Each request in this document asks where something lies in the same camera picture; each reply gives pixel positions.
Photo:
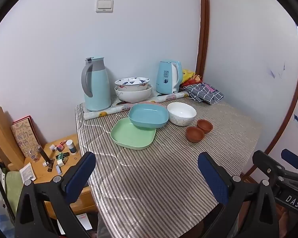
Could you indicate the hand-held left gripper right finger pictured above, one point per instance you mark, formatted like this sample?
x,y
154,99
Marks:
x,y
213,178

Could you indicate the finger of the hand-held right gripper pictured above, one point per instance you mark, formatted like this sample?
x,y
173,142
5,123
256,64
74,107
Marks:
x,y
265,163
291,158

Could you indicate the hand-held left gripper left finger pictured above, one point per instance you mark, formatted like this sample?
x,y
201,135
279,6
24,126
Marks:
x,y
80,176

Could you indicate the small brown clay bowl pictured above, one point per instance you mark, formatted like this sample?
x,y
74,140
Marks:
x,y
205,126
195,134

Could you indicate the white patterned bowl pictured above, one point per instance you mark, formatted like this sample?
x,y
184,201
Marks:
x,y
181,115

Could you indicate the small white tube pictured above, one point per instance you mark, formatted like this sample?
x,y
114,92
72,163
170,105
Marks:
x,y
59,169

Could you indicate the pink cosmetic tube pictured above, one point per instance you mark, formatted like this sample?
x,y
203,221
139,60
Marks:
x,y
60,146

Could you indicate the wooden nightstand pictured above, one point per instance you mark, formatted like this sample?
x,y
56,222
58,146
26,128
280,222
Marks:
x,y
42,172

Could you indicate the black cosmetic tube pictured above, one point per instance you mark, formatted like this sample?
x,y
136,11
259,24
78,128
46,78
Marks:
x,y
44,155

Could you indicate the white paper sheet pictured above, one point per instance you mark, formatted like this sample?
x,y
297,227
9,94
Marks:
x,y
84,222

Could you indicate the striped grey tablecloth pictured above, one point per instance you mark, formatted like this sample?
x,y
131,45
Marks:
x,y
164,173

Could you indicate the white paper packet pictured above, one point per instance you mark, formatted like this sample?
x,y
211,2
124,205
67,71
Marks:
x,y
27,172

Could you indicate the green square plate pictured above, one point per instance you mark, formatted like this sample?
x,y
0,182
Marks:
x,y
131,137

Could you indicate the rolled floral plastic mat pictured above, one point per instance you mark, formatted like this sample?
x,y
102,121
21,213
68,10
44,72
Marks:
x,y
101,113

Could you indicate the green cloth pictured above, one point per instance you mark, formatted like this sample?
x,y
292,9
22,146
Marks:
x,y
13,188

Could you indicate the brown printed card box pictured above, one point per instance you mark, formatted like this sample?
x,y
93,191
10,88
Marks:
x,y
24,136

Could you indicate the grey plaid cloth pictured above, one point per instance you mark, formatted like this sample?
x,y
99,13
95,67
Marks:
x,y
203,93

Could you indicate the wooden headboard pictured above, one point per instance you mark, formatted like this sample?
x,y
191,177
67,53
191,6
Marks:
x,y
1,133

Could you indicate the blue square plate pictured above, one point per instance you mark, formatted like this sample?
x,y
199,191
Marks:
x,y
147,115

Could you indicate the light blue thermos jug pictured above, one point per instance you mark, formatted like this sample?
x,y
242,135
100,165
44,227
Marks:
x,y
98,86

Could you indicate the large white bowl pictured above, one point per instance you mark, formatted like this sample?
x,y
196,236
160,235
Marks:
x,y
134,96

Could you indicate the yellow and red bag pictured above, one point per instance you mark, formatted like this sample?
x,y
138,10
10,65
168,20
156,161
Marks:
x,y
190,75

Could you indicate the blue crane print bowl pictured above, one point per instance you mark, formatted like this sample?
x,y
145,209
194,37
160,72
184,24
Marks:
x,y
132,82

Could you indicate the light blue electric kettle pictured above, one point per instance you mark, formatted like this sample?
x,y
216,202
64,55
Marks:
x,y
166,78

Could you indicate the brown wooden door frame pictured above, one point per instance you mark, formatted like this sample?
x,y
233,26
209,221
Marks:
x,y
294,99
203,29

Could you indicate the white light switch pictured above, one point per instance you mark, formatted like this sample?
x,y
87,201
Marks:
x,y
104,5

